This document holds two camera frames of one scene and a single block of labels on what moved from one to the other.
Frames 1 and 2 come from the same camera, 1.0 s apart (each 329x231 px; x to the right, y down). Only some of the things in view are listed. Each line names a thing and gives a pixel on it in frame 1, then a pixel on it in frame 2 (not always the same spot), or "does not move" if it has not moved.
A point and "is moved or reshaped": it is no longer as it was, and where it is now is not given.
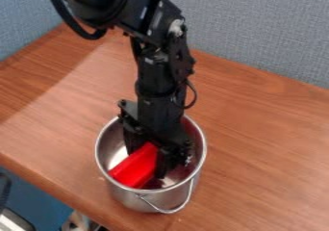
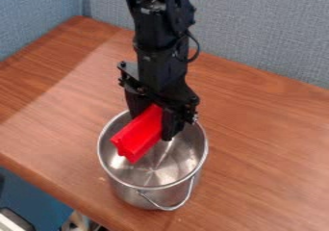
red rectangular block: x=136 y=168 is moved or reshaped
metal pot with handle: x=168 y=194 does not move
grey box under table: x=12 y=221 does not move
